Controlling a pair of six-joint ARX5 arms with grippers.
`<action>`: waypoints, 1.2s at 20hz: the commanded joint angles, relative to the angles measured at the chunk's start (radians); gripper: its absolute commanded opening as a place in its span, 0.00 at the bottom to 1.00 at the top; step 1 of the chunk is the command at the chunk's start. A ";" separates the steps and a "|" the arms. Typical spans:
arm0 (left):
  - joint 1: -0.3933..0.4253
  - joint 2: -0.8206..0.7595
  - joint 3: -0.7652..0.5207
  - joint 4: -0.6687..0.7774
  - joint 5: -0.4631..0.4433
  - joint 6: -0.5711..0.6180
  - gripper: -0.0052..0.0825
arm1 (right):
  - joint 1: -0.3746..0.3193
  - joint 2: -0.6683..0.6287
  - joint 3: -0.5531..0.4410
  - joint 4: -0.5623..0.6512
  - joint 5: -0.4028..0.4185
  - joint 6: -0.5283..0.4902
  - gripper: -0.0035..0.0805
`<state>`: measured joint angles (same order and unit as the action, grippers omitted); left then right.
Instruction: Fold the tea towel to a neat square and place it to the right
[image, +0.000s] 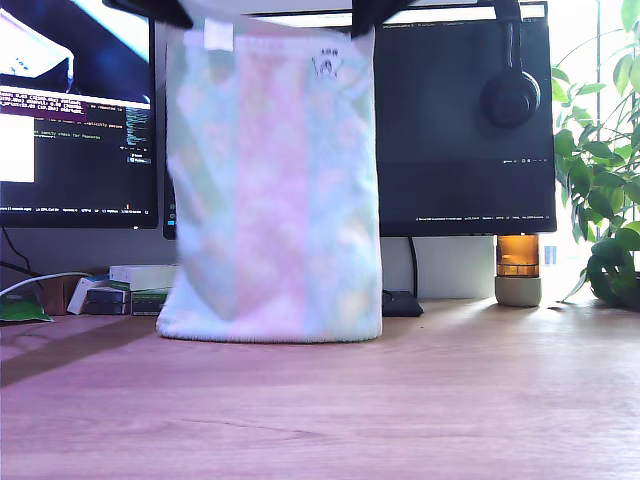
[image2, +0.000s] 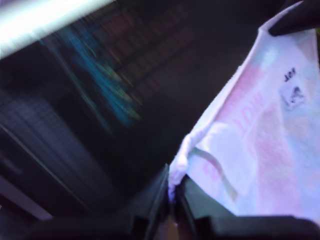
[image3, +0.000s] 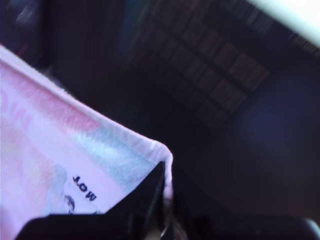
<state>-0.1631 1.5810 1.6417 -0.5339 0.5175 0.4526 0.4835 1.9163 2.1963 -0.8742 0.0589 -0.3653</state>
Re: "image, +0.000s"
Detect pastel striped fluffy tea towel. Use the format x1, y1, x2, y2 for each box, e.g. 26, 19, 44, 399
155, 14, 384, 345

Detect black monitor with terminal window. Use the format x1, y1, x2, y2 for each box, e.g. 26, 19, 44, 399
0, 0, 159, 231

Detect black headphones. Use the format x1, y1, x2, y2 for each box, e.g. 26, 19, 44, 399
477, 0, 542, 130

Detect black Huawei monitor with stand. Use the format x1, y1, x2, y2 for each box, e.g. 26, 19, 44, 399
163, 0, 558, 319

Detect long white box green stripe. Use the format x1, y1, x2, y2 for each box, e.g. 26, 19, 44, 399
108, 263, 182, 293

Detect green leafy houseplant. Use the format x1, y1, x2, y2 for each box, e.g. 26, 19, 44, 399
549, 0, 640, 309

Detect green and white carton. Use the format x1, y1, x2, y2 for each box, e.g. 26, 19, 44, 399
130, 288, 170, 317

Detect dark grey small box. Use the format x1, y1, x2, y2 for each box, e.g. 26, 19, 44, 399
85, 289, 132, 316

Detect amber glass lamp grey base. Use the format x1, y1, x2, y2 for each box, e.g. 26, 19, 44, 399
494, 234, 543, 308

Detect brown cardboard box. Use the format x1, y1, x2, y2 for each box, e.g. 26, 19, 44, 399
39, 273, 84, 316

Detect green plastic bag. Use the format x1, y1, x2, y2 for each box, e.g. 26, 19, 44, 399
0, 292, 54, 324

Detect black monitor power cable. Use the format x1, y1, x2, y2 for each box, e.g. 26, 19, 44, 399
407, 236, 420, 296

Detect thin black cable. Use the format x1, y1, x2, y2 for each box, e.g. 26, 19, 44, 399
0, 227, 45, 281

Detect white cable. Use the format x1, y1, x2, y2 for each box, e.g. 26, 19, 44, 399
0, 272, 92, 297

